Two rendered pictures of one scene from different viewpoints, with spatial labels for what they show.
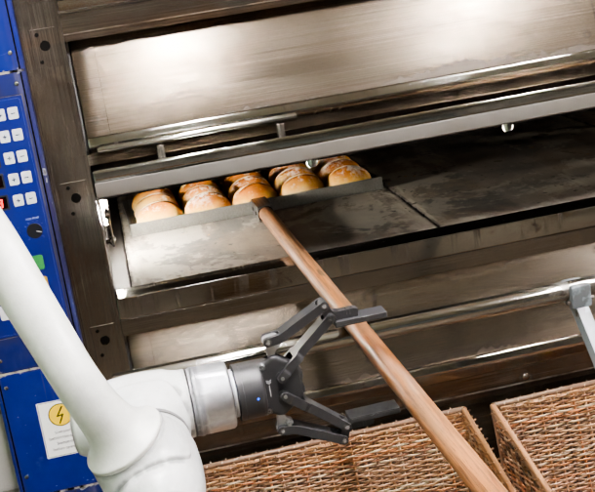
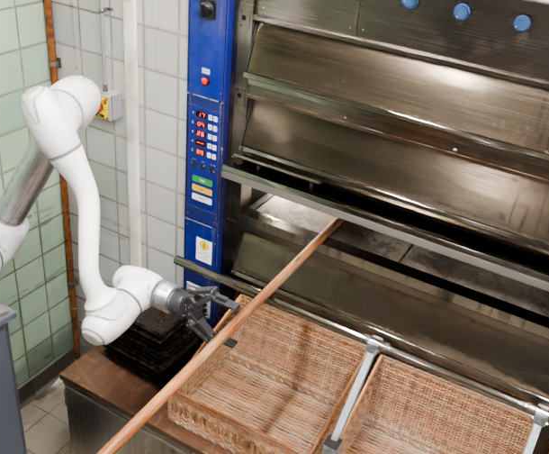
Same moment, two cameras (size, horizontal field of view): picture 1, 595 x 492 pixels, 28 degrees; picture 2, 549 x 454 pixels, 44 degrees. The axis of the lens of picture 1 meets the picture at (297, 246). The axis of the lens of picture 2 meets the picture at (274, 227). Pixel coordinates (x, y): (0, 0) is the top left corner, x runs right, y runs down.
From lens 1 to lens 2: 128 cm
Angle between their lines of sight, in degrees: 36
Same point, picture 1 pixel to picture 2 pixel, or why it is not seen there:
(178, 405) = (142, 295)
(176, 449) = (108, 315)
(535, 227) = (438, 293)
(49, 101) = (235, 119)
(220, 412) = (159, 305)
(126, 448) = (91, 304)
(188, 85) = (292, 141)
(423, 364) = (357, 318)
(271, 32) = (341, 134)
